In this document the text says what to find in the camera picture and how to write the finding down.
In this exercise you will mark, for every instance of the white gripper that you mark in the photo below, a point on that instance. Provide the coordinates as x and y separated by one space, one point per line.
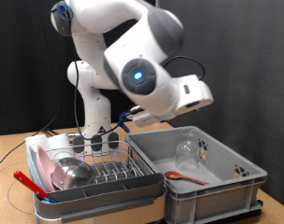
148 119

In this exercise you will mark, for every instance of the dark oval rack clip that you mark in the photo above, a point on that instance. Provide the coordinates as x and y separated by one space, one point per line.
78 144

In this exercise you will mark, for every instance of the grey cutlery holder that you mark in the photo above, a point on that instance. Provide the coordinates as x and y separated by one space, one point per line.
70 202

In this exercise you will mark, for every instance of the aluminium frame post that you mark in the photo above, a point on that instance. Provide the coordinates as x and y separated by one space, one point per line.
157 3

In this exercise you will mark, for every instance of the dark grey backdrop panel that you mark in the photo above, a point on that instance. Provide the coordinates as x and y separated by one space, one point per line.
257 46

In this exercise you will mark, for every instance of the white box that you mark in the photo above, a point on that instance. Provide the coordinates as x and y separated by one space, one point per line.
56 143

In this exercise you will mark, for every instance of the light blue plastic plate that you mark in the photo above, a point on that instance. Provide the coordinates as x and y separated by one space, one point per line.
31 165

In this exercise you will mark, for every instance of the pink plastic plate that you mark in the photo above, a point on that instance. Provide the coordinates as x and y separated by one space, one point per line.
44 165

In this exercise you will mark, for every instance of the clear wine glass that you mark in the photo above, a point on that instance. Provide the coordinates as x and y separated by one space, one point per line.
187 155

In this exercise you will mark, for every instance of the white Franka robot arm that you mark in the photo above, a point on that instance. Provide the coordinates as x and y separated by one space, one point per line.
95 109

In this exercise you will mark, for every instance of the stainless steel pot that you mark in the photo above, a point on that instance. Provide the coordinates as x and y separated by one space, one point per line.
73 174

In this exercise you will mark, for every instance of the grey plastic crate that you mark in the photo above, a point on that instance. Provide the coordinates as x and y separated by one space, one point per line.
223 199

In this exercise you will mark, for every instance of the brown wooden stick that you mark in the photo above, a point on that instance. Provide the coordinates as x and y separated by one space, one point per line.
172 175

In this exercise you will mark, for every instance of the black backdrop curtain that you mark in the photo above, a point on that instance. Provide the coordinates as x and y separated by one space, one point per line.
17 46

